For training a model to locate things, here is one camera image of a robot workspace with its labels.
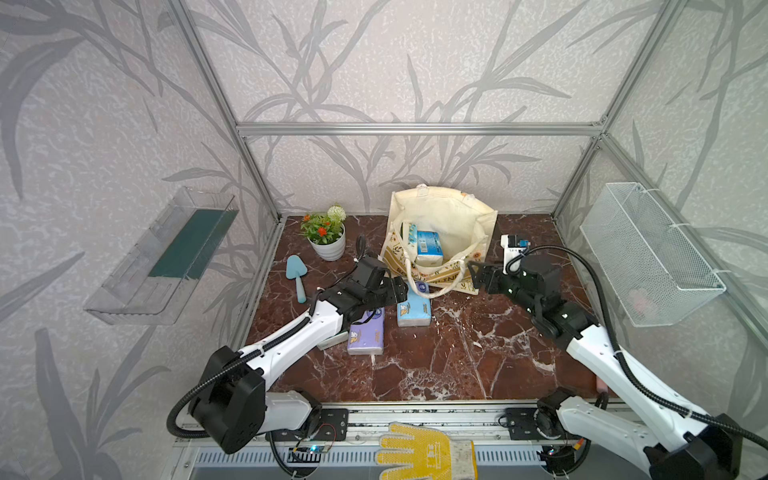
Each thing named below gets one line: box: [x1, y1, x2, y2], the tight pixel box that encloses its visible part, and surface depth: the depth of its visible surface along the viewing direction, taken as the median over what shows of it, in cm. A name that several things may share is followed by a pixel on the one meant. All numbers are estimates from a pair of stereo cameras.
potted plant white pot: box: [300, 205, 347, 262], surface depth 100 cm
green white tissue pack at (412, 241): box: [408, 222, 417, 261], surface depth 95 cm
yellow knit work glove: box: [376, 423, 478, 480], surface depth 71 cm
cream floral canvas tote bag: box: [378, 184, 498, 298], surface depth 90 cm
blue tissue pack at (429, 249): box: [416, 230, 444, 267], surface depth 95 cm
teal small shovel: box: [285, 254, 308, 304], surface depth 107 cm
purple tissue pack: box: [347, 307, 385, 355], surface depth 84 cm
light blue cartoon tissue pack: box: [397, 281, 432, 327], surface depth 90 cm
